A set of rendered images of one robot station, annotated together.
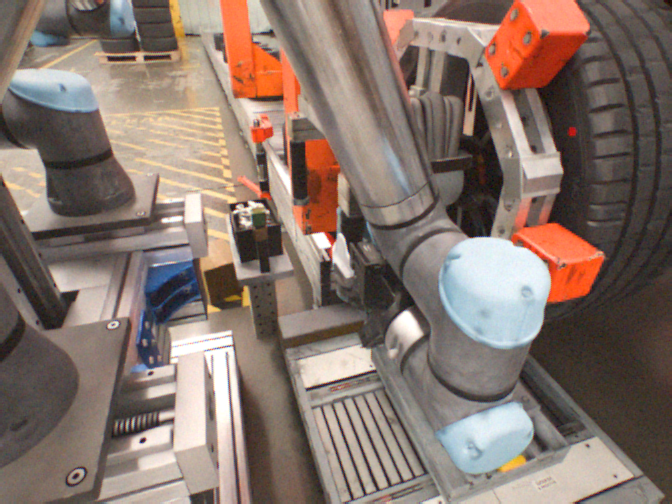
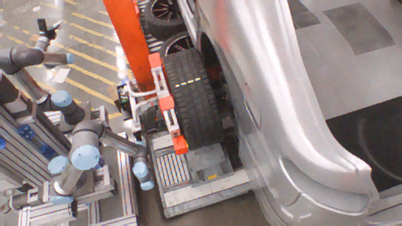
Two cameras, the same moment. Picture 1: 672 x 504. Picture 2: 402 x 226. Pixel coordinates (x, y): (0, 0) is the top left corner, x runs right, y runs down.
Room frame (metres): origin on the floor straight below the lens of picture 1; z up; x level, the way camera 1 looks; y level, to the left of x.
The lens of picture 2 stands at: (-0.43, -0.63, 2.44)
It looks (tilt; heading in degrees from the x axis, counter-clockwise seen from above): 54 degrees down; 11
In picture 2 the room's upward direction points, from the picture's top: 10 degrees counter-clockwise
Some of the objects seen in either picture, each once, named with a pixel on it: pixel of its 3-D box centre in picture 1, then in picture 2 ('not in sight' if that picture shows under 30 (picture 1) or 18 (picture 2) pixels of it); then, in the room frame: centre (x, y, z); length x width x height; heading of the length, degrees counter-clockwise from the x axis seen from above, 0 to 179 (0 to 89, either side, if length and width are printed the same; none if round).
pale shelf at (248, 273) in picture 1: (255, 242); (129, 98); (1.15, 0.28, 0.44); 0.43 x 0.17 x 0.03; 18
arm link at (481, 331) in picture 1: (472, 303); (141, 169); (0.25, -0.11, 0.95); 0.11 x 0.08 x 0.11; 16
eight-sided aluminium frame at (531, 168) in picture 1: (431, 177); (168, 106); (0.75, -0.19, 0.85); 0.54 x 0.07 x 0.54; 18
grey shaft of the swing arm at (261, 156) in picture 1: (261, 162); not in sight; (2.26, 0.44, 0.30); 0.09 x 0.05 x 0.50; 18
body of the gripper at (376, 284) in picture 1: (390, 289); not in sight; (0.38, -0.07, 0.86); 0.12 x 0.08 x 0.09; 18
